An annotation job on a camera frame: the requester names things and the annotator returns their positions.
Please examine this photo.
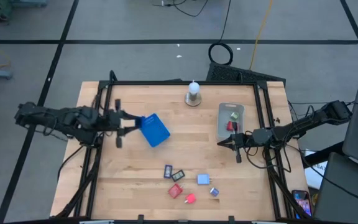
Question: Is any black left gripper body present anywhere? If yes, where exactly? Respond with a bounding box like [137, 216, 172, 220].
[106, 99, 129, 149]

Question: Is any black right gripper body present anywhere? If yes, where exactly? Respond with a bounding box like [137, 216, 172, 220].
[232, 123, 256, 164]

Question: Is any blue plastic slotted basket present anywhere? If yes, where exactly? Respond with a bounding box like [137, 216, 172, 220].
[139, 113, 172, 148]

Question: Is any light blue multiport charger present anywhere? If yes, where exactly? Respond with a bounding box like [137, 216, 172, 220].
[196, 174, 211, 186]

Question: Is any pink wall charger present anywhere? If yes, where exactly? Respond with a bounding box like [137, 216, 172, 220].
[183, 193, 197, 205]

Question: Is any large red charger block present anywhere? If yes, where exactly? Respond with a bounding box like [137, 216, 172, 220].
[167, 183, 185, 199]

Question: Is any white bulb brass lamp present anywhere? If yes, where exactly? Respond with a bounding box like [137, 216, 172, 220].
[184, 79, 203, 108]

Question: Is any black perforated panel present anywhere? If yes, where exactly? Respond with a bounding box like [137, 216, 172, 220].
[206, 61, 287, 85]

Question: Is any white printed paper sign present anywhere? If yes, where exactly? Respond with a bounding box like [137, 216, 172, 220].
[305, 149, 329, 190]

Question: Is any smartphone with lit screen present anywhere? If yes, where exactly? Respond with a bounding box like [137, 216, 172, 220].
[291, 189, 313, 220]

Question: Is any black aluminium table frame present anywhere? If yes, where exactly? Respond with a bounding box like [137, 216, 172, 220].
[51, 70, 315, 224]

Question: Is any coiled black cable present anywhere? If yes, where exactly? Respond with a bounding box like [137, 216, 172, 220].
[208, 0, 234, 66]

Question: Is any yellow floor cable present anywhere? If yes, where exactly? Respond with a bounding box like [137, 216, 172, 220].
[249, 0, 275, 71]

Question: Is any thin black floor cable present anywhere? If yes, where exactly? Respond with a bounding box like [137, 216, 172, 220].
[152, 0, 209, 18]

